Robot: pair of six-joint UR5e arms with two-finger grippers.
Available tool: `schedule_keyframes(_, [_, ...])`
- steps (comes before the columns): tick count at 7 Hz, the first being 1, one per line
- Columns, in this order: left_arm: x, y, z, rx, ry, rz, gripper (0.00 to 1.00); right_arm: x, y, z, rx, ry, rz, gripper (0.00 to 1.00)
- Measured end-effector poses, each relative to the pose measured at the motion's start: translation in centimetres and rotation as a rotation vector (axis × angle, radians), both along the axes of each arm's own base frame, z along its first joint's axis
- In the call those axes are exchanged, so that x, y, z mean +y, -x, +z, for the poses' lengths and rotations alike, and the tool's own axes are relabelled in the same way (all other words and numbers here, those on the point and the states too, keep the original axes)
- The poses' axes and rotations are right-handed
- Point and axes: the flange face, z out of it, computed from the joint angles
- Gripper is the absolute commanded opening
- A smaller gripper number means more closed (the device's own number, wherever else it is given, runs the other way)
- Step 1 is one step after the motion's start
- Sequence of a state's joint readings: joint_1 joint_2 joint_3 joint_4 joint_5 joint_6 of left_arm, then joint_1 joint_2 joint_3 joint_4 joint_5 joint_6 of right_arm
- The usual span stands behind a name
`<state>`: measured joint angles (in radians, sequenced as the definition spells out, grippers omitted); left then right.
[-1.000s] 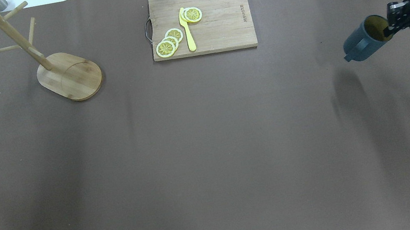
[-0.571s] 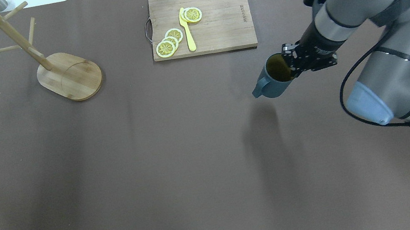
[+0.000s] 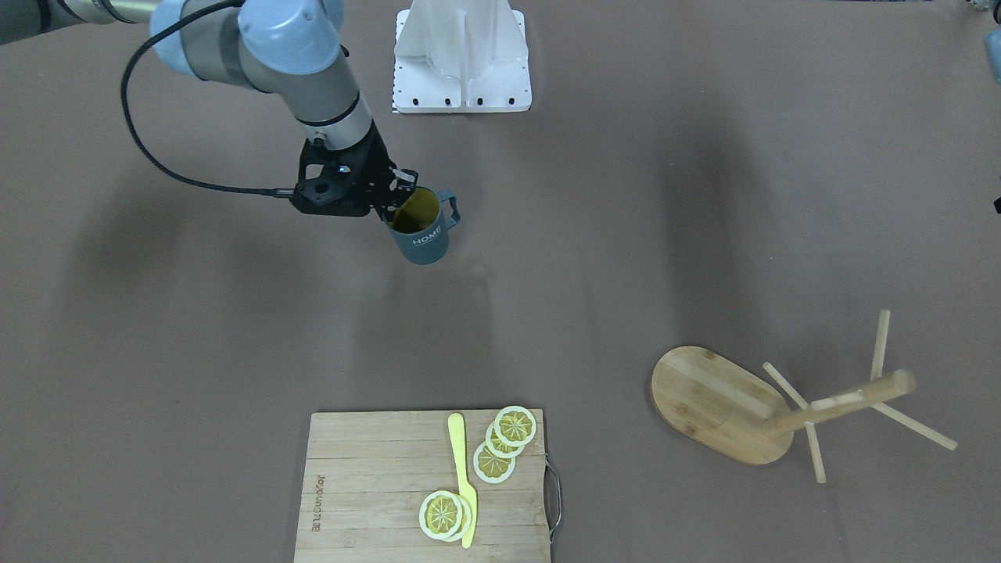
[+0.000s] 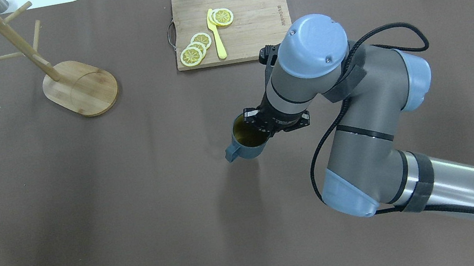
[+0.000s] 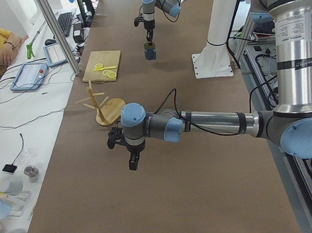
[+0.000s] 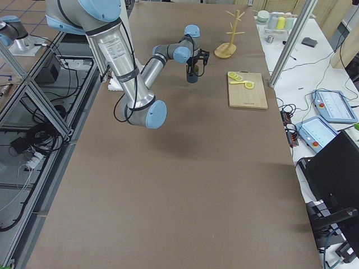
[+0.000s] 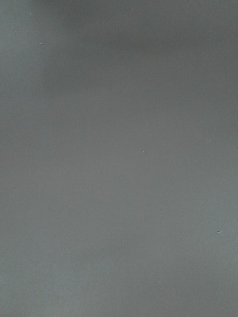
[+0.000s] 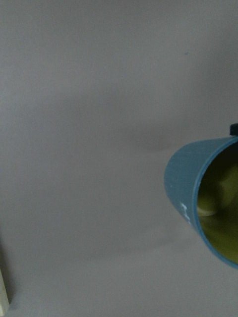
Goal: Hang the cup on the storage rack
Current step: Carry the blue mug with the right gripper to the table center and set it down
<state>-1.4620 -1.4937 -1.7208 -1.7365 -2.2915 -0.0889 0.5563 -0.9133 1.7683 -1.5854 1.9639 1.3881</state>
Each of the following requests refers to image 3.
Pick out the yellow plastic knife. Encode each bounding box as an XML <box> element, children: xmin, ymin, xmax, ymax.
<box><xmin>447</xmin><ymin>412</ymin><xmax>478</xmax><ymax>549</ymax></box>

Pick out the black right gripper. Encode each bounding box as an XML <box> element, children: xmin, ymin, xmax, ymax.
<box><xmin>328</xmin><ymin>124</ymin><xmax>418</xmax><ymax>224</ymax></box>

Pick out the lemon slice middle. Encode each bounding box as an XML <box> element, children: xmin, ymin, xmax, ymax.
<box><xmin>485</xmin><ymin>423</ymin><xmax>526</xmax><ymax>459</ymax></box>

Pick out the lemon slice end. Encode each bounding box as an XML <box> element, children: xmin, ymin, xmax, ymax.
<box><xmin>493</xmin><ymin>405</ymin><xmax>539</xmax><ymax>446</ymax></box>

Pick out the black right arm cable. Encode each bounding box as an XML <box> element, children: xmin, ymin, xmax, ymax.
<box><xmin>120</xmin><ymin>0</ymin><xmax>296</xmax><ymax>198</ymax></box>

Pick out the brown table mat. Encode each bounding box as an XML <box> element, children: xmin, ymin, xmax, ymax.
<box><xmin>1</xmin><ymin>1</ymin><xmax>999</xmax><ymax>562</ymax></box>

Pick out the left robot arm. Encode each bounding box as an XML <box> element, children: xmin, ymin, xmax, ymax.
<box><xmin>984</xmin><ymin>27</ymin><xmax>1001</xmax><ymax>84</ymax></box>

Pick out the wooden cutting board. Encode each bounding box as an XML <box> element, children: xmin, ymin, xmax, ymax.
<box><xmin>293</xmin><ymin>410</ymin><xmax>561</xmax><ymax>562</ymax></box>

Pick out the lemon slice under knife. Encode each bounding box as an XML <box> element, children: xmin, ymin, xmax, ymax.
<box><xmin>418</xmin><ymin>489</ymin><xmax>473</xmax><ymax>543</ymax></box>

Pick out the wooden cup rack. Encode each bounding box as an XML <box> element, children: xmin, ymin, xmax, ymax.
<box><xmin>650</xmin><ymin>310</ymin><xmax>958</xmax><ymax>483</ymax></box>

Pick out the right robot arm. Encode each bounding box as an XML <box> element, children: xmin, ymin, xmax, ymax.
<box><xmin>1</xmin><ymin>1</ymin><xmax>416</xmax><ymax>222</ymax></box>

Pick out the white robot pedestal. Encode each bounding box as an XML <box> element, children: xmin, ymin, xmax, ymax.
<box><xmin>391</xmin><ymin>1</ymin><xmax>533</xmax><ymax>114</ymax></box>

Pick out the teal mug yellow inside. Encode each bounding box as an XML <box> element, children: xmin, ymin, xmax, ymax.
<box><xmin>386</xmin><ymin>186</ymin><xmax>461</xmax><ymax>266</ymax></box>

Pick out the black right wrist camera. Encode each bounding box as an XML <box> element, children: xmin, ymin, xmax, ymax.
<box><xmin>291</xmin><ymin>139</ymin><xmax>371</xmax><ymax>217</ymax></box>

